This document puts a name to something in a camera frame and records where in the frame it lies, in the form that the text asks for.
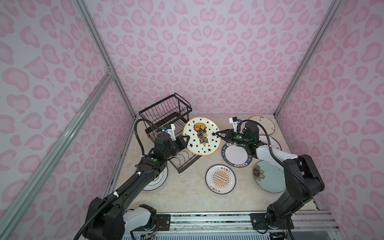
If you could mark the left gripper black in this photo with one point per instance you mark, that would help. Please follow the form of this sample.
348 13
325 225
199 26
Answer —
183 144

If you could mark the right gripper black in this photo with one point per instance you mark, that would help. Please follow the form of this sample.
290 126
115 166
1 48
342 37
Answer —
230 136

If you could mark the cream star cartoon plate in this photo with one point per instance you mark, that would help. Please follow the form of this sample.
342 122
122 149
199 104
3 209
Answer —
203 139

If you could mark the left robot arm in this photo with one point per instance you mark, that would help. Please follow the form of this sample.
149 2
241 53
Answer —
105 217

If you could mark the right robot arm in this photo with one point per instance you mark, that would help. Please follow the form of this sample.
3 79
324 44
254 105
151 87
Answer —
302 178

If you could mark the white plate dark blue rim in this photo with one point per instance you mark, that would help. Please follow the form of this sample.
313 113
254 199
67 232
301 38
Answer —
236 156

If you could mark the white plate black rings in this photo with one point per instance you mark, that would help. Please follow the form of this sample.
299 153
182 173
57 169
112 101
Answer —
157 180

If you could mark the white plate brown rim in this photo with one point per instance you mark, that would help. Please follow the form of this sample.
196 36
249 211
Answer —
265 122

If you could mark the light green flower plate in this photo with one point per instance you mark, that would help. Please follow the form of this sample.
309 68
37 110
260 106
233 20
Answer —
269 177

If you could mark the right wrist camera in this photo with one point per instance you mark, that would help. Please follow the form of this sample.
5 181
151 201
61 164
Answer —
234 121

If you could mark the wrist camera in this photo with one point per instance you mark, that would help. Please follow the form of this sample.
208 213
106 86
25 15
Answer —
234 121
170 130

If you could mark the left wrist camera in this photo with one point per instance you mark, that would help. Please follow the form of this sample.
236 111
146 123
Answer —
170 130

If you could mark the black wire dish rack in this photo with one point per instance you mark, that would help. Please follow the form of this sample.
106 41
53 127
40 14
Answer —
175 110

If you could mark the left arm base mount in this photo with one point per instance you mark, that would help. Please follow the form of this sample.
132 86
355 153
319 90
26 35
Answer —
158 223

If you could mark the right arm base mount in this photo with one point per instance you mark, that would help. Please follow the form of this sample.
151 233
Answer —
260 222

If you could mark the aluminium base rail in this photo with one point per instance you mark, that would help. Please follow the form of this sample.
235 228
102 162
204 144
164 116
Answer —
308 225

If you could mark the aluminium frame post left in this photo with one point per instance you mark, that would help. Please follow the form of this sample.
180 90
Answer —
91 27

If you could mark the aluminium frame post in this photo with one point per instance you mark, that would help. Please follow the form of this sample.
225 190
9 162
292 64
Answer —
322 30
91 27

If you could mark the aluminium frame post right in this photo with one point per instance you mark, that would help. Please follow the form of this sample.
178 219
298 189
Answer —
322 30

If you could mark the aluminium frame diagonal beam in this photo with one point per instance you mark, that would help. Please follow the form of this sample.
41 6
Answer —
21 204

